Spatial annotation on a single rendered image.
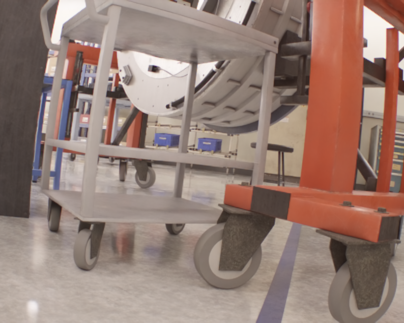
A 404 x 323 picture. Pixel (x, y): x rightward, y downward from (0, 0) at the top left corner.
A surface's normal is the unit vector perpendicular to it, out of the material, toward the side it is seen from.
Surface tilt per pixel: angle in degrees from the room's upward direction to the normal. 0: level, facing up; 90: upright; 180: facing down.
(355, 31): 90
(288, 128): 90
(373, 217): 90
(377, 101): 90
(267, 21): 116
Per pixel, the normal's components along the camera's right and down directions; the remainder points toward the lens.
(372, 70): 0.56, 0.10
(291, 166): -0.28, 0.00
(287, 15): 0.48, 0.45
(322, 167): -0.82, -0.08
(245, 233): 0.22, 0.06
